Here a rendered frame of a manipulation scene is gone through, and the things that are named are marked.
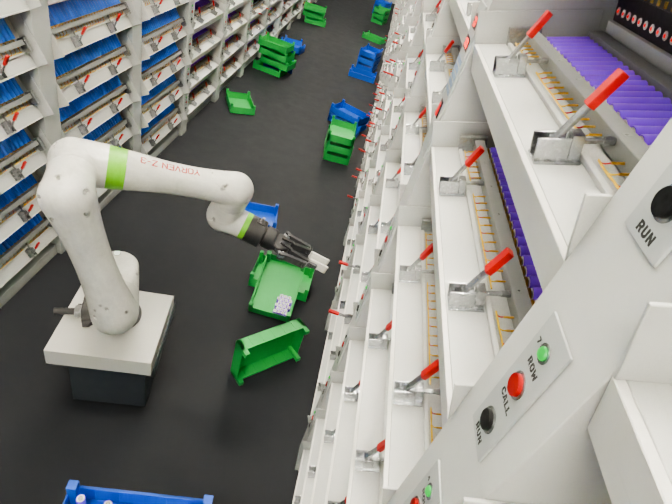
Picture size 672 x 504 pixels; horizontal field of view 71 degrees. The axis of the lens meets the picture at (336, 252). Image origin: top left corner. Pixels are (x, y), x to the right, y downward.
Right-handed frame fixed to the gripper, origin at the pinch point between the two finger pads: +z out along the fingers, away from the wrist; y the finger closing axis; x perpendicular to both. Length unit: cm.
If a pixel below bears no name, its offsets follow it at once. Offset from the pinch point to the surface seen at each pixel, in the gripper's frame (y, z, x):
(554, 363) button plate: -104, -9, -81
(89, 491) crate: -80, -32, 22
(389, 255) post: -37, 4, -40
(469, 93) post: -37, -3, -78
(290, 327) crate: 10.5, 8.4, 45.1
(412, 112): 33, 5, -49
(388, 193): 9.9, 8.5, -30.1
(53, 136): 40, -109, 34
